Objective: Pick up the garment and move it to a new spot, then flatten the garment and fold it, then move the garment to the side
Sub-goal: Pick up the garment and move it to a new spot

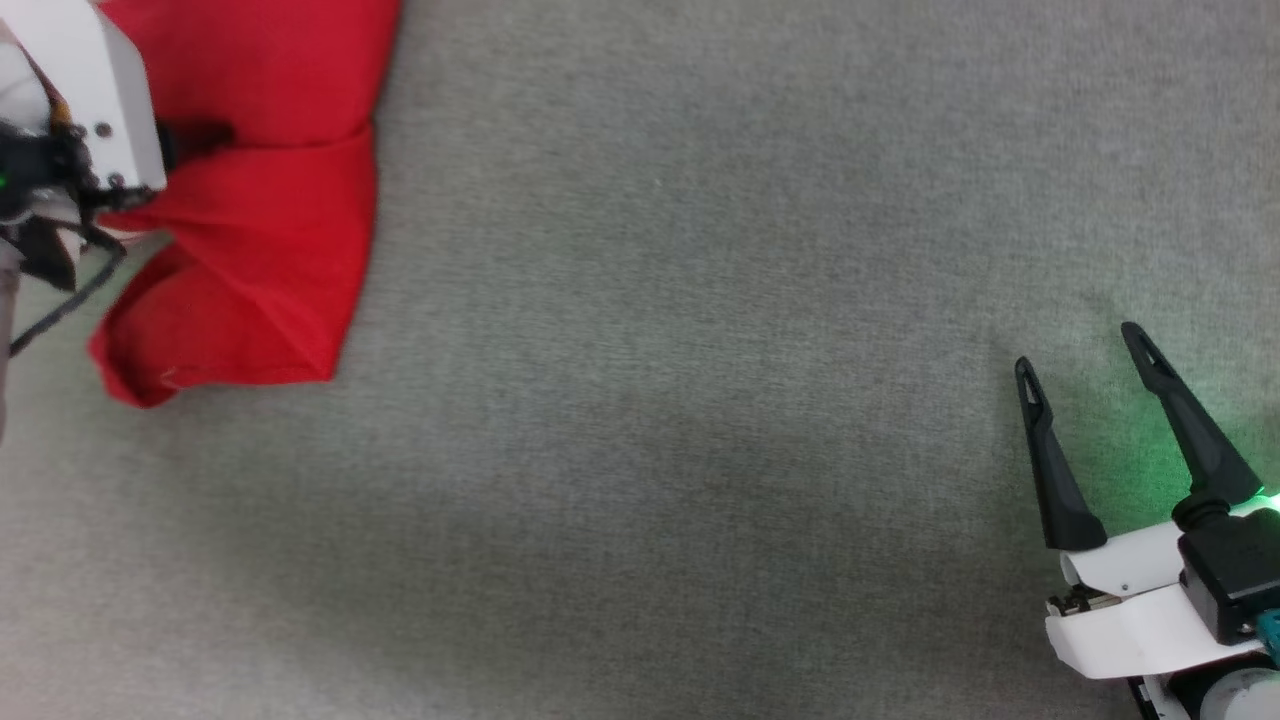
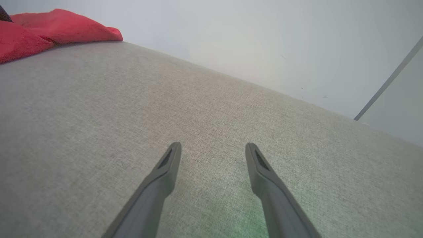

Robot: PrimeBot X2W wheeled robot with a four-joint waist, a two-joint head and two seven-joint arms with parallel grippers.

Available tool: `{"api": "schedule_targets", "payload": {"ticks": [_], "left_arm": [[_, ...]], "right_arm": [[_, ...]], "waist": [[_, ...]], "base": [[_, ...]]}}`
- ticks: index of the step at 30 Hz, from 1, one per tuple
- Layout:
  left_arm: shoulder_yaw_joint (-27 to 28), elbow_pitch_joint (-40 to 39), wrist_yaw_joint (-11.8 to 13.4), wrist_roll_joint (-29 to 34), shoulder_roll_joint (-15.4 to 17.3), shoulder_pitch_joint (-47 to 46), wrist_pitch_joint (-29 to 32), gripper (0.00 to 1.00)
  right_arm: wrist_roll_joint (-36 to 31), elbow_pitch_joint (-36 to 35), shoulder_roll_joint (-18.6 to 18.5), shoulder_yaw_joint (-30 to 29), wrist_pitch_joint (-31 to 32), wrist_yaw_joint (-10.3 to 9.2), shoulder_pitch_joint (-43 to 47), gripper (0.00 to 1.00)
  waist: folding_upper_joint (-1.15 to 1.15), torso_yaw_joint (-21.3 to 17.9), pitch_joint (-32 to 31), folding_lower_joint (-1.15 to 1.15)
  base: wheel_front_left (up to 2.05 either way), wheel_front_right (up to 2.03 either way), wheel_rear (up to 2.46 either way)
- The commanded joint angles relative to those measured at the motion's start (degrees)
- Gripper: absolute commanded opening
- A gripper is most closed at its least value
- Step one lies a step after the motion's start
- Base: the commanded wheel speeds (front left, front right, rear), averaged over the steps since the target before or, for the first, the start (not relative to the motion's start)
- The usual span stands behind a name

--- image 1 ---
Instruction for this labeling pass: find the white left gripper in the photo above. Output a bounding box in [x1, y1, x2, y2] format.
[0, 0, 234, 196]

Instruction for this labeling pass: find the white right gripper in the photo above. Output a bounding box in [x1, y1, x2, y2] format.
[1014, 321, 1280, 683]

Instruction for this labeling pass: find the red and white jersey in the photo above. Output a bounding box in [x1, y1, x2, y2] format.
[88, 0, 403, 409]

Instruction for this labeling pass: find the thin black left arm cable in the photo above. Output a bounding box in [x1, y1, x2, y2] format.
[8, 225, 129, 359]

